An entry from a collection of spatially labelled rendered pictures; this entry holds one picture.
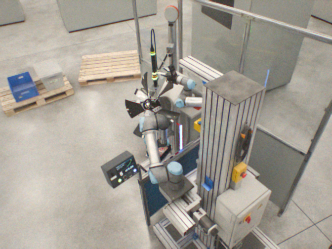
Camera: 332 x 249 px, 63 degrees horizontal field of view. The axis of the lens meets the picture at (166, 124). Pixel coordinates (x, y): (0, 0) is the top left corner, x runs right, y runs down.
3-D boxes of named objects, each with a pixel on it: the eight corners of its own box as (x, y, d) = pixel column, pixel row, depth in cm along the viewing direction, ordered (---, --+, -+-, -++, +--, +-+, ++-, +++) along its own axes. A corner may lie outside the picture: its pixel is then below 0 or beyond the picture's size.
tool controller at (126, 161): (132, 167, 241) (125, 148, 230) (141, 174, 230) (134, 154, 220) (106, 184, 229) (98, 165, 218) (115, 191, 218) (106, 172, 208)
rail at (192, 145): (203, 137, 298) (204, 132, 293) (206, 139, 296) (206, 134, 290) (138, 183, 256) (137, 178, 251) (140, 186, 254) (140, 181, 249)
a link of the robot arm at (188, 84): (190, 92, 224) (190, 83, 218) (180, 87, 229) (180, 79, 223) (195, 87, 228) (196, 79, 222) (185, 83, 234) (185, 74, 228)
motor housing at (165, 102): (153, 112, 306) (145, 111, 296) (162, 95, 301) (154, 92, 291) (166, 122, 293) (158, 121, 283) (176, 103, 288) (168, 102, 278)
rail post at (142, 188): (148, 222, 311) (141, 181, 258) (150, 224, 308) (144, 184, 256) (145, 224, 309) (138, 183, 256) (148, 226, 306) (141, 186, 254)
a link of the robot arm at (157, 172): (170, 181, 205) (155, 112, 215) (150, 185, 203) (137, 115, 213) (168, 181, 216) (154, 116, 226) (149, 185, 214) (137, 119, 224)
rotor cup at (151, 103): (151, 98, 289) (143, 96, 279) (162, 100, 280) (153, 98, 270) (148, 111, 290) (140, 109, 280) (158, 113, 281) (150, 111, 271)
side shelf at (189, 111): (185, 97, 346) (185, 95, 344) (205, 109, 325) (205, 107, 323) (171, 105, 335) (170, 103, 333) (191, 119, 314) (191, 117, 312)
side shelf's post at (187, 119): (187, 151, 388) (187, 106, 332) (189, 153, 386) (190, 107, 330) (185, 152, 386) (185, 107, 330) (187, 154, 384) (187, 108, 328)
